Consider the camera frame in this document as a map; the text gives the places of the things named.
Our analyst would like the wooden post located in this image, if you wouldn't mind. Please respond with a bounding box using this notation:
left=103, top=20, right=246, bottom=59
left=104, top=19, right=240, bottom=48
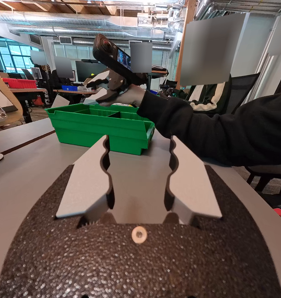
left=175, top=0, right=197, bottom=90

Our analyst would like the grey cardboard sheet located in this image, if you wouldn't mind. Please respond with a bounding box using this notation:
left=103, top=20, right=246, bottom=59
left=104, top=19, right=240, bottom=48
left=52, top=95, right=70, bottom=108

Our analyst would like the person's right hand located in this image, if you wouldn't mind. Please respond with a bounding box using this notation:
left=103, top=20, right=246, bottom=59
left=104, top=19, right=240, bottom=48
left=101, top=84, right=146, bottom=108

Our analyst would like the green plastic bin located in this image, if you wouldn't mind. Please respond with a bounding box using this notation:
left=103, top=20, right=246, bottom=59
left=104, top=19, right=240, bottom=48
left=45, top=104, right=155, bottom=156

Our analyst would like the long wooden desk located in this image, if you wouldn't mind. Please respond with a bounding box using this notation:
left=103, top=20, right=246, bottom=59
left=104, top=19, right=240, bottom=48
left=53, top=89, right=98, bottom=105
left=9, top=87, right=48, bottom=124

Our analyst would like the red plastic bin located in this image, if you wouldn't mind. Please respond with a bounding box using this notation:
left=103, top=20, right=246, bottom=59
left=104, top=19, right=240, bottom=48
left=2, top=78, right=37, bottom=89

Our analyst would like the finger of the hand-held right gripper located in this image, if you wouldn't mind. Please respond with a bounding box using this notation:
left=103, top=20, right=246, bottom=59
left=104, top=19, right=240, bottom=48
left=86, top=71, right=111, bottom=90
left=83, top=87, right=109, bottom=105

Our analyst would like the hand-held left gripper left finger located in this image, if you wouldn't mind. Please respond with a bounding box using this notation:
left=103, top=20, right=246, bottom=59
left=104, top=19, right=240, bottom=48
left=55, top=135, right=115, bottom=224

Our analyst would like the silver ceiling duct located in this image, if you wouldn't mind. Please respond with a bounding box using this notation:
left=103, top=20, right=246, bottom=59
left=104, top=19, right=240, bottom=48
left=9, top=25, right=136, bottom=39
left=0, top=12, right=141, bottom=27

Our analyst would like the person's right forearm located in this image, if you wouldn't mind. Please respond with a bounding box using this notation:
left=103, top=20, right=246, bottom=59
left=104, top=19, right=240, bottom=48
left=136, top=90, right=281, bottom=167

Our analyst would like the black mesh chair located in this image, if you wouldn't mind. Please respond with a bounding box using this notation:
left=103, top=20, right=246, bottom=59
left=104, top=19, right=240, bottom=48
left=225, top=72, right=261, bottom=115

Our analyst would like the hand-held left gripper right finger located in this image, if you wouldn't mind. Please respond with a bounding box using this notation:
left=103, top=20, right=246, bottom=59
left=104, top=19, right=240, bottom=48
left=164, top=135, right=223, bottom=225

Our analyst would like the dark wooden chair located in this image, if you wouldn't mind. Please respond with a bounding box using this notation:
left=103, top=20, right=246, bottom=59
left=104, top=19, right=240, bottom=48
left=245, top=163, right=281, bottom=209

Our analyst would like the light grey desk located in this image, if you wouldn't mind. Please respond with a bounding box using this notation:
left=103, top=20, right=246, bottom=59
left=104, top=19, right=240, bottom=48
left=0, top=117, right=281, bottom=298

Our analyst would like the large black monitor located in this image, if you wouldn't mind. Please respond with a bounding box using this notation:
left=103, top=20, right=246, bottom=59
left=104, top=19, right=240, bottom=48
left=75, top=61, right=107, bottom=82

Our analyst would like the wooden book stand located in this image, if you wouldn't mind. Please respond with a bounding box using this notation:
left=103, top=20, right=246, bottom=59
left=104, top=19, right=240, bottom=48
left=0, top=65, right=23, bottom=164

